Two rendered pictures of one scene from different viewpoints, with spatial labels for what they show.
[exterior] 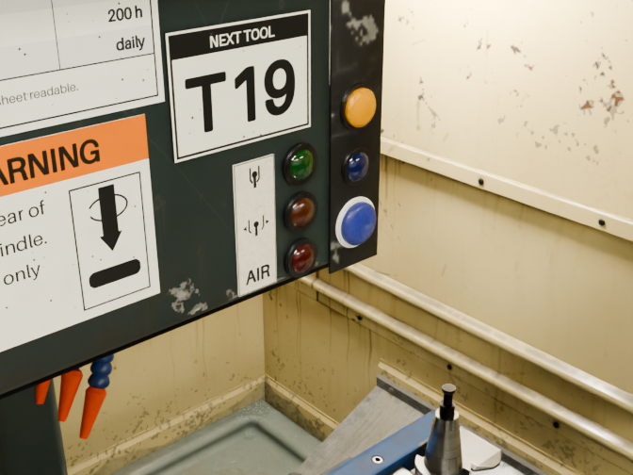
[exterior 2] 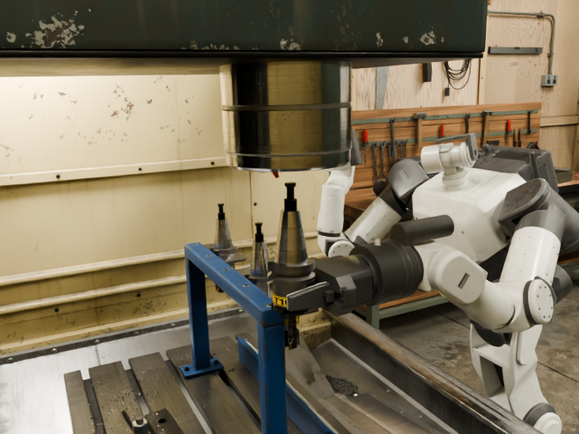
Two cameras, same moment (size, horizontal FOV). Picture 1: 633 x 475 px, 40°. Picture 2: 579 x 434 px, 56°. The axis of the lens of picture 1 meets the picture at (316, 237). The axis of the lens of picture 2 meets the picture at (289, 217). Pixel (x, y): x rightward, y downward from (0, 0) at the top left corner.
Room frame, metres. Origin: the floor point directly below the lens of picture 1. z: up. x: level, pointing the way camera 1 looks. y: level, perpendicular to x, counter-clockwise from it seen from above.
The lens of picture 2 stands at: (0.31, 0.99, 1.58)
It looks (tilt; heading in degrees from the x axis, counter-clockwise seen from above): 13 degrees down; 286
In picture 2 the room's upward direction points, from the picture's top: 2 degrees counter-clockwise
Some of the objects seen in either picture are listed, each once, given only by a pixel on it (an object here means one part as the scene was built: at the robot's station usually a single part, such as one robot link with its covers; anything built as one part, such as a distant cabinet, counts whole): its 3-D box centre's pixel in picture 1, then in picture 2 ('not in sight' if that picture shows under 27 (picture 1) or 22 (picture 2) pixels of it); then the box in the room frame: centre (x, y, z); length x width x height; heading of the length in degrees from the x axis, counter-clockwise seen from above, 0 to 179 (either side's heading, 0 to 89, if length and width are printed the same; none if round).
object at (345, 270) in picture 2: not in sight; (353, 276); (0.42, 0.26, 1.32); 0.13 x 0.12 x 0.10; 134
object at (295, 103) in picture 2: not in sight; (287, 114); (0.50, 0.33, 1.55); 0.16 x 0.16 x 0.12
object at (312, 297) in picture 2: not in sight; (310, 299); (0.47, 0.35, 1.31); 0.06 x 0.02 x 0.03; 44
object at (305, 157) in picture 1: (301, 164); not in sight; (0.50, 0.01, 1.69); 0.02 x 0.01 x 0.02; 132
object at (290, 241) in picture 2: not in sight; (290, 235); (0.50, 0.33, 1.39); 0.04 x 0.04 x 0.07
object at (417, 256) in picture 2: not in sight; (412, 254); (0.35, 0.18, 1.33); 0.11 x 0.11 x 0.11; 44
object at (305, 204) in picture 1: (301, 212); not in sight; (0.50, 0.01, 1.66); 0.02 x 0.01 x 0.02; 132
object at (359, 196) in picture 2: not in sight; (470, 207); (0.10, -3.08, 0.71); 2.21 x 0.95 x 1.43; 42
